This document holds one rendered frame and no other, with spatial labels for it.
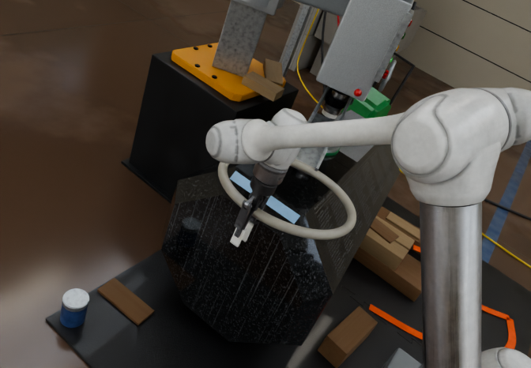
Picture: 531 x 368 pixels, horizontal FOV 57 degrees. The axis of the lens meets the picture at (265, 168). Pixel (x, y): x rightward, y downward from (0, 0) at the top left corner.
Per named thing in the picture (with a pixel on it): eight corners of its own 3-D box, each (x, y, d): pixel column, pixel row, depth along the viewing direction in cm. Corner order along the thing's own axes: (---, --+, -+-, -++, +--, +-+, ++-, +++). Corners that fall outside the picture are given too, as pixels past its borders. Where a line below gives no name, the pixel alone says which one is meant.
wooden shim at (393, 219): (385, 219, 323) (386, 217, 322) (389, 212, 331) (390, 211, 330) (418, 240, 315) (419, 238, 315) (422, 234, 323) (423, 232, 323)
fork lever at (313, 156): (328, 70, 232) (332, 62, 228) (365, 88, 230) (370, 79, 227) (276, 159, 185) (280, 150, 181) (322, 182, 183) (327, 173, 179)
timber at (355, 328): (336, 369, 225) (347, 354, 218) (317, 350, 229) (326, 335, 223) (367, 336, 247) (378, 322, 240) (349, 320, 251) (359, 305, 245)
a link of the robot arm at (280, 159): (276, 150, 143) (241, 150, 134) (297, 103, 136) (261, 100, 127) (299, 171, 136) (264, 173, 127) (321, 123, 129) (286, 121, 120)
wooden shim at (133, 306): (96, 291, 216) (97, 288, 215) (114, 279, 224) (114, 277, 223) (137, 325, 209) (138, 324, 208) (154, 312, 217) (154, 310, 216)
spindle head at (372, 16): (329, 62, 232) (370, -31, 208) (371, 82, 230) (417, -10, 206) (311, 86, 202) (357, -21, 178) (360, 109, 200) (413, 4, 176)
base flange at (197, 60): (166, 57, 258) (168, 49, 256) (224, 46, 296) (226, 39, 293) (235, 103, 242) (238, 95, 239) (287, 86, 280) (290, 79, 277)
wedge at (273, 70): (262, 65, 281) (265, 58, 279) (279, 70, 284) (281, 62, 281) (265, 81, 265) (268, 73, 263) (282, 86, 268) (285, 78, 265)
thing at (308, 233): (243, 140, 187) (246, 133, 186) (359, 196, 183) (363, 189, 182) (193, 189, 143) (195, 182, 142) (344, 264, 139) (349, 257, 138)
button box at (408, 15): (374, 74, 199) (408, 7, 184) (380, 76, 199) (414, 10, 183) (372, 80, 192) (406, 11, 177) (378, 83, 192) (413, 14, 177)
